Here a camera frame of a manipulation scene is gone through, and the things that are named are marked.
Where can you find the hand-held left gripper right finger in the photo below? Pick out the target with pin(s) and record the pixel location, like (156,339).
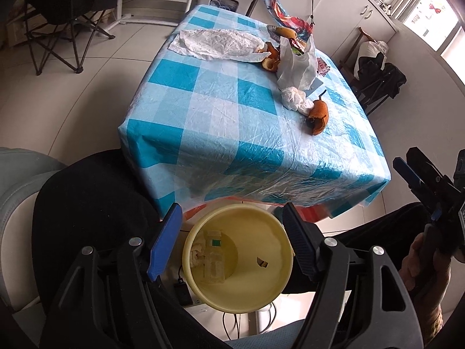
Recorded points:
(299,241)

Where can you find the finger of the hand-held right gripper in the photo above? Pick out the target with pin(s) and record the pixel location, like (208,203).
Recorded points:
(408,172)
(423,161)

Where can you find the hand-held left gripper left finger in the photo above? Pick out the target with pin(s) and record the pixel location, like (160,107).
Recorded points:
(165,241)

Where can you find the yellow plastic bin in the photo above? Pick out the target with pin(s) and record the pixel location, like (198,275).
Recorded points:
(261,232)

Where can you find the large curled orange peel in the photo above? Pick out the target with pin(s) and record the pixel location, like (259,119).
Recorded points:
(319,114)

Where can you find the white tissue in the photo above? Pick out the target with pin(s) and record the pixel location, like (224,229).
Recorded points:
(296,100)

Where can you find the white plastic carrier bag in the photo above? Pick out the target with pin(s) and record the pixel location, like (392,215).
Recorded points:
(294,69)

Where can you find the person's right forearm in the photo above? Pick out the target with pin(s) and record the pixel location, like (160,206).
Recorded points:
(430,320)

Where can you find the person's right hand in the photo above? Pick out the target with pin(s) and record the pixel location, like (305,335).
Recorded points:
(421,272)

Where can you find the beige tissue wad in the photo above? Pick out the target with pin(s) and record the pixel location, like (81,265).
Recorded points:
(196,258)

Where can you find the small peel scrap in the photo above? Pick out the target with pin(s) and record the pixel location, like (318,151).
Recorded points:
(262,262)

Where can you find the clear plastic bottle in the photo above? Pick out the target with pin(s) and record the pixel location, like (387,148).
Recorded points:
(213,261)

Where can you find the black power adapter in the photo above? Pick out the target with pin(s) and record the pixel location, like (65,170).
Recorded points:
(181,291)

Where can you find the person's left leg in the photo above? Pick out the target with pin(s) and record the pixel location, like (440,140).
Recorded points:
(90,196)

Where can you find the black folding camp chair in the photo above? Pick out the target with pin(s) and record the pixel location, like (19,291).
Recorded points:
(388,76)

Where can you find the white stuffed bag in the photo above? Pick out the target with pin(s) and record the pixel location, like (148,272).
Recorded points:
(374,49)

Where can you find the blue white checkered tablecloth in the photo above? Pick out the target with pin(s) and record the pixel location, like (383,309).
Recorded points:
(218,116)

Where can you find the window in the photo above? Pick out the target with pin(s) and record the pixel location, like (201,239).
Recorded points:
(436,25)

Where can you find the red snack packet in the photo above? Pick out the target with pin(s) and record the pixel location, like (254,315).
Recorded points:
(322,66)

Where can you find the wooden chair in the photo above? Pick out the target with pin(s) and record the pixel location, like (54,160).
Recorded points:
(365,36)

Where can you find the grey upholstered chair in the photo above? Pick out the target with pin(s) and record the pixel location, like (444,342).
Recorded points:
(18,196)

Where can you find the red window sticker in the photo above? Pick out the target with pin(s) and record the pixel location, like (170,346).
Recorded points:
(433,7)

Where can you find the white cabinet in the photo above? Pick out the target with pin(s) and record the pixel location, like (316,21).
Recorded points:
(345,7)

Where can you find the yellow mango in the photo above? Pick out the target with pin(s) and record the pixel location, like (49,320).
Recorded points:
(285,32)

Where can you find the white crumpled plastic sheet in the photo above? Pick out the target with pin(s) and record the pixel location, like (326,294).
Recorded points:
(214,43)

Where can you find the colourful printed cloth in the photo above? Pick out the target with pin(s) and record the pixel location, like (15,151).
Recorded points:
(276,3)

